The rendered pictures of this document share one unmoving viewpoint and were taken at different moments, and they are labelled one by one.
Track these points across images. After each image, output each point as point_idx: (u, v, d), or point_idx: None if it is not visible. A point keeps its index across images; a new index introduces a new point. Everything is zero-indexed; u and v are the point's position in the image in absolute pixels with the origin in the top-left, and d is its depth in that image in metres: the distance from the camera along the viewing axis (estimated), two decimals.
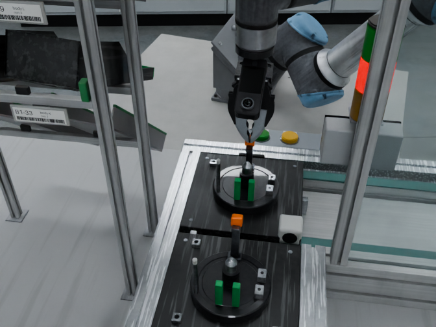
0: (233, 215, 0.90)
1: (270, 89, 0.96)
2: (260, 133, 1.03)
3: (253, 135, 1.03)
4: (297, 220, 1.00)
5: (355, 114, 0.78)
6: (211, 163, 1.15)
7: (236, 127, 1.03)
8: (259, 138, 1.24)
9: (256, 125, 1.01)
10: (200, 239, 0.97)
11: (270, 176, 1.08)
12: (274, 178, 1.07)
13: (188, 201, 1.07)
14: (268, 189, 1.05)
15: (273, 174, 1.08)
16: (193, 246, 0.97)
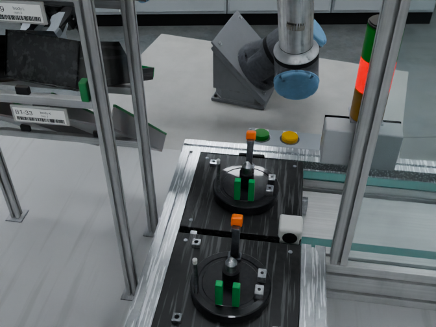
0: (233, 215, 0.90)
1: None
2: None
3: None
4: (297, 220, 1.00)
5: (355, 114, 0.78)
6: (211, 163, 1.15)
7: (21, 24, 1.04)
8: (259, 138, 1.24)
9: (52, 26, 1.02)
10: (200, 239, 0.97)
11: (270, 176, 1.08)
12: (274, 178, 1.07)
13: (188, 201, 1.07)
14: (268, 189, 1.05)
15: (273, 174, 1.08)
16: (193, 246, 0.97)
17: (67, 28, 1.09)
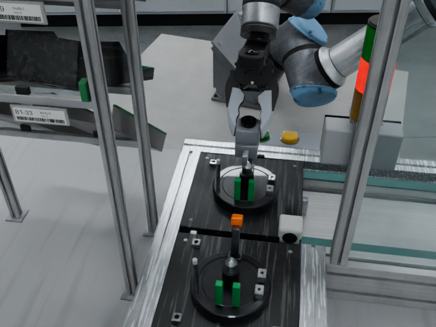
0: (233, 215, 0.90)
1: (272, 67, 0.98)
2: (269, 121, 0.98)
3: (262, 124, 0.98)
4: (297, 220, 1.00)
5: (355, 114, 0.78)
6: (211, 163, 1.15)
7: (227, 111, 0.99)
8: (259, 138, 1.24)
9: (263, 110, 0.98)
10: (200, 239, 0.97)
11: (270, 176, 1.08)
12: (274, 178, 1.07)
13: (188, 201, 1.07)
14: (268, 189, 1.05)
15: (273, 174, 1.08)
16: (193, 246, 0.97)
17: (259, 91, 1.04)
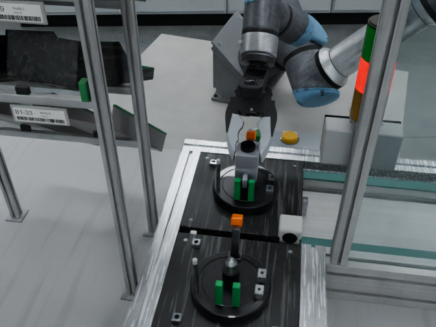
0: (233, 215, 0.90)
1: (270, 94, 1.02)
2: (268, 146, 1.02)
3: (262, 149, 1.01)
4: (297, 220, 1.00)
5: (355, 114, 0.78)
6: (211, 163, 1.15)
7: (226, 136, 1.03)
8: (259, 138, 1.24)
9: (263, 135, 1.02)
10: (200, 239, 0.97)
11: (270, 176, 1.08)
12: (274, 178, 1.07)
13: (188, 201, 1.07)
14: (268, 189, 1.05)
15: (273, 174, 1.08)
16: (193, 246, 0.97)
17: (257, 117, 1.08)
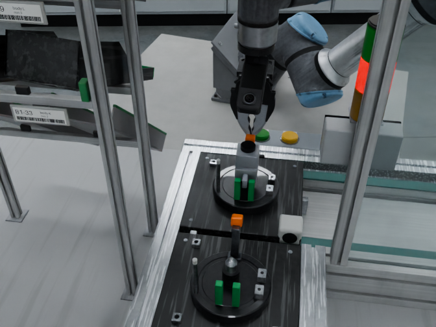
0: (233, 215, 0.90)
1: (270, 85, 0.99)
2: (261, 128, 1.07)
3: (254, 130, 1.07)
4: (297, 220, 1.00)
5: (355, 114, 0.78)
6: (211, 163, 1.15)
7: (238, 122, 1.06)
8: (259, 138, 1.24)
9: (257, 120, 1.05)
10: (200, 239, 0.97)
11: (270, 176, 1.08)
12: (274, 178, 1.07)
13: (188, 201, 1.07)
14: (268, 189, 1.05)
15: (273, 174, 1.08)
16: (193, 246, 0.97)
17: None
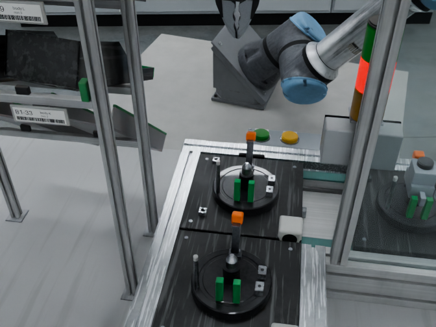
0: (248, 132, 1.09)
1: None
2: (246, 27, 1.07)
3: (239, 29, 1.07)
4: None
5: (355, 114, 0.78)
6: None
7: (223, 21, 1.07)
8: (259, 138, 1.24)
9: (242, 17, 1.06)
10: (219, 157, 1.17)
11: None
12: None
13: None
14: None
15: None
16: (213, 162, 1.16)
17: None
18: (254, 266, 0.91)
